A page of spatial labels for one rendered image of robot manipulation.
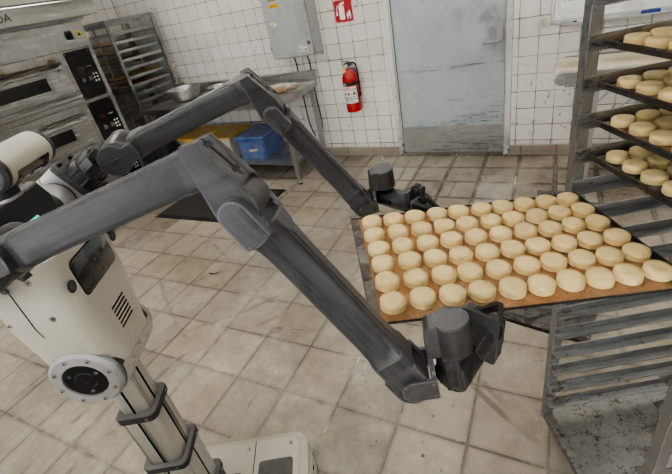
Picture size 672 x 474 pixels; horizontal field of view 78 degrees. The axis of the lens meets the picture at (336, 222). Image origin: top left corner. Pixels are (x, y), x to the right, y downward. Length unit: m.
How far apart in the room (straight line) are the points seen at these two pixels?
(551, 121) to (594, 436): 2.93
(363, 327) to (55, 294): 0.61
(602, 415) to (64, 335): 1.79
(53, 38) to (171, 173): 3.99
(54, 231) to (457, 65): 3.85
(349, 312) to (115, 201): 0.35
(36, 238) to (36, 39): 3.81
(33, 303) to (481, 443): 1.67
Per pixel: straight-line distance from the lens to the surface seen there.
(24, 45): 4.38
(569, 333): 1.61
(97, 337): 1.03
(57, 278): 0.95
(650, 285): 0.98
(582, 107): 1.20
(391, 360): 0.65
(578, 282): 0.90
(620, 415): 2.01
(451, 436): 2.02
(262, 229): 0.52
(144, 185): 0.58
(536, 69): 4.12
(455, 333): 0.64
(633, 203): 1.41
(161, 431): 1.32
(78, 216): 0.64
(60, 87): 4.42
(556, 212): 1.13
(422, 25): 4.21
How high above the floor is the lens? 1.72
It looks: 30 degrees down
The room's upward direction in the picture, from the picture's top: 12 degrees counter-clockwise
